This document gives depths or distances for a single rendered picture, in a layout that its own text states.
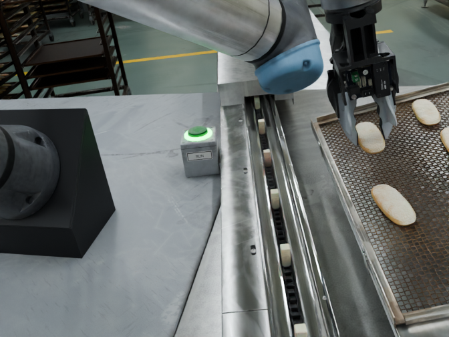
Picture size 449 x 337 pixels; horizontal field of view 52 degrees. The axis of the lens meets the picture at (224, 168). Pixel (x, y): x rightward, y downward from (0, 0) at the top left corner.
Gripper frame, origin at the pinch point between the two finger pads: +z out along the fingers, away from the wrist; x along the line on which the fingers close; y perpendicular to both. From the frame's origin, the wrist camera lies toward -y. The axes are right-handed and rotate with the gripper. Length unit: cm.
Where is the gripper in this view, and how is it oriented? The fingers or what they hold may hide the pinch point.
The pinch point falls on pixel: (368, 132)
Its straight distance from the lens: 74.3
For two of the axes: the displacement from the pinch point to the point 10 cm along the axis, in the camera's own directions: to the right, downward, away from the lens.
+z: 2.8, 8.3, 4.9
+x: 9.6, -2.1, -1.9
